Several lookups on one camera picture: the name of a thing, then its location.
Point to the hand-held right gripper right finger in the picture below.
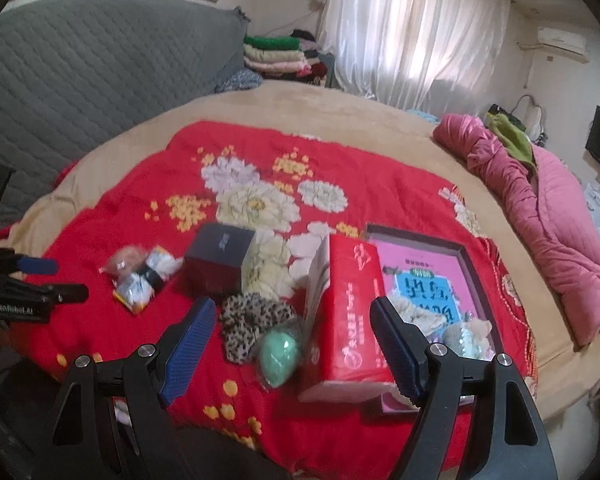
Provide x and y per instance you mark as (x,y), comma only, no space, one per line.
(395,355)

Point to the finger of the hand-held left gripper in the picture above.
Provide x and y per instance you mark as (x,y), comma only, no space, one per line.
(70,292)
(40,265)

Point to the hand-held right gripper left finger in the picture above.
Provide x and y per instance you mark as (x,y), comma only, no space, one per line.
(190,350)

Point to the cream fluffy scrunchie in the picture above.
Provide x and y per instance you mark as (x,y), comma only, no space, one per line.
(420,315)

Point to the small white foil packet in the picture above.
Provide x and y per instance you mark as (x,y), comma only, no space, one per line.
(132,295)

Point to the leopard print scrunchie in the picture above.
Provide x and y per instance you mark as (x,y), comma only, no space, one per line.
(245,320)

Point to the red tissue pack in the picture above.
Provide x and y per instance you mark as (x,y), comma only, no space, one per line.
(350,310)

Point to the pale teal scrunchie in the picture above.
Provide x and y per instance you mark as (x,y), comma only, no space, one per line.
(460,342)

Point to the green egg-shaped sponge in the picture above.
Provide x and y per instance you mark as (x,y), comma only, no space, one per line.
(280,357)

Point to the grey box with pink liner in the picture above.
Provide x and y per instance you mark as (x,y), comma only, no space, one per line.
(430,260)

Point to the dark grey small box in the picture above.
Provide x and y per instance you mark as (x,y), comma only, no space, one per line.
(215,260)

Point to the red floral blanket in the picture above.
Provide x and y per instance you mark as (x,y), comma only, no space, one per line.
(130,185)

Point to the grey quilted headboard cover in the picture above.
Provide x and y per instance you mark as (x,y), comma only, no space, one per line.
(105,75)

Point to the pink quilt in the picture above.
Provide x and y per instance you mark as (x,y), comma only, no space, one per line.
(555,220)

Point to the green cloth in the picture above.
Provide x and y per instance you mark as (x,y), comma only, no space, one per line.
(510,135)

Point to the beige bed sheet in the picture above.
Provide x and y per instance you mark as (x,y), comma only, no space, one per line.
(330,110)

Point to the blue patterned cloth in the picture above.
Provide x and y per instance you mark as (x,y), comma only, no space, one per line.
(240,80)

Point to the white bag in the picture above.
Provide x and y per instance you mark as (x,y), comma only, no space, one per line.
(532,120)

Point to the stack of folded clothes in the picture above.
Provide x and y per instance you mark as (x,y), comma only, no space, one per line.
(275,57)

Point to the white curtain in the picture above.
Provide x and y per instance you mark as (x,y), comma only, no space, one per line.
(415,25)

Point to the white air conditioner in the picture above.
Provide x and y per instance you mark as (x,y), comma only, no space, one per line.
(562,40)

